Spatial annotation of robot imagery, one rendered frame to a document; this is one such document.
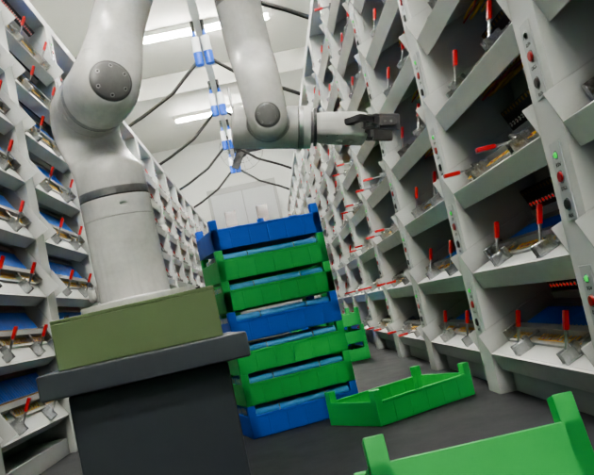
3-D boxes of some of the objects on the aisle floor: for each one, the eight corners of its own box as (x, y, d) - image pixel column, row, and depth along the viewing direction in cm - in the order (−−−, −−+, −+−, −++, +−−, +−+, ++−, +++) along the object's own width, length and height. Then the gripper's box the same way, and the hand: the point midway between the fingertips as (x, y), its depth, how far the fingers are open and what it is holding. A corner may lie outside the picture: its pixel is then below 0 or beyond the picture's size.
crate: (381, 426, 170) (373, 390, 171) (330, 425, 187) (323, 392, 187) (475, 393, 186) (468, 361, 187) (421, 395, 203) (414, 365, 204)
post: (437, 370, 248) (323, -119, 262) (431, 368, 257) (322, -104, 272) (497, 357, 249) (381, -129, 263) (488, 355, 258) (377, -114, 273)
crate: (254, 439, 191) (247, 407, 191) (235, 432, 210) (229, 402, 210) (362, 409, 201) (355, 379, 201) (335, 405, 220) (329, 377, 220)
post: (500, 394, 178) (341, -273, 193) (489, 390, 187) (338, -247, 202) (583, 375, 179) (419, -287, 194) (568, 372, 188) (412, -260, 203)
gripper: (310, 96, 144) (403, 97, 144) (306, 120, 161) (388, 120, 161) (311, 136, 143) (404, 136, 143) (306, 155, 160) (389, 155, 161)
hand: (390, 127), depth 152 cm, fingers open, 8 cm apart
